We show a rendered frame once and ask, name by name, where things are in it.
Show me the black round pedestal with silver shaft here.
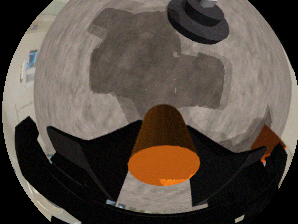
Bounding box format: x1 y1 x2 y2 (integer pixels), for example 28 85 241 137
166 0 230 44

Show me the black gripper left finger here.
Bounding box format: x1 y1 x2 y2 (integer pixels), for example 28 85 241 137
47 120 144 202

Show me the orange knob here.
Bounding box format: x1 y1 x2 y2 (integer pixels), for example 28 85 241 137
128 104 200 186

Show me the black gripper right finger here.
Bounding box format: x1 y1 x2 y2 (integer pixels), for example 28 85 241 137
186 125 267 206

